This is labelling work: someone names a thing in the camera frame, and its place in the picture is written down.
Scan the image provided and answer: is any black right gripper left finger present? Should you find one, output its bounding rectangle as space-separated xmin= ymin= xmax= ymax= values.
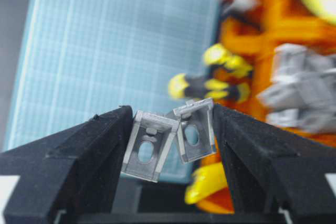
xmin=1 ymin=105 xmax=133 ymax=223

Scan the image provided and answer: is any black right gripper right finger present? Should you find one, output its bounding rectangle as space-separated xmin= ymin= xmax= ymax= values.
xmin=214 ymin=104 xmax=335 ymax=223

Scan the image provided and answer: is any silver corner bracket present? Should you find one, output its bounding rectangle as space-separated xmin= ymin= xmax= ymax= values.
xmin=121 ymin=110 xmax=180 ymax=183
xmin=258 ymin=44 xmax=335 ymax=134
xmin=167 ymin=98 xmax=216 ymax=163

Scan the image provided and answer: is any orange container rack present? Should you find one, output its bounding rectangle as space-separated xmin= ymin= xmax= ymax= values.
xmin=194 ymin=0 xmax=336 ymax=214

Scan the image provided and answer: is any yellow black screwdriver lower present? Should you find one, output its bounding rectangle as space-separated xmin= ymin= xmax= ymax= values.
xmin=168 ymin=73 xmax=250 ymax=103

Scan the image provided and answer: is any yellow black screwdriver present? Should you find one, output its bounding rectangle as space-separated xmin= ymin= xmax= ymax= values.
xmin=203 ymin=43 xmax=254 ymax=78
xmin=168 ymin=73 xmax=250 ymax=103

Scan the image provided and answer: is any yellow black screwdriver upper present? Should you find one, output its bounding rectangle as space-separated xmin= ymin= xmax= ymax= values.
xmin=203 ymin=43 xmax=254 ymax=78

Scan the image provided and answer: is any green cutting mat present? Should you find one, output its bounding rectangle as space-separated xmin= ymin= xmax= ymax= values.
xmin=4 ymin=0 xmax=229 ymax=184

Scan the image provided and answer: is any yellow handle tool bottom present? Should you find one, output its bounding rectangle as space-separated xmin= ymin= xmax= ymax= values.
xmin=184 ymin=163 xmax=228 ymax=205

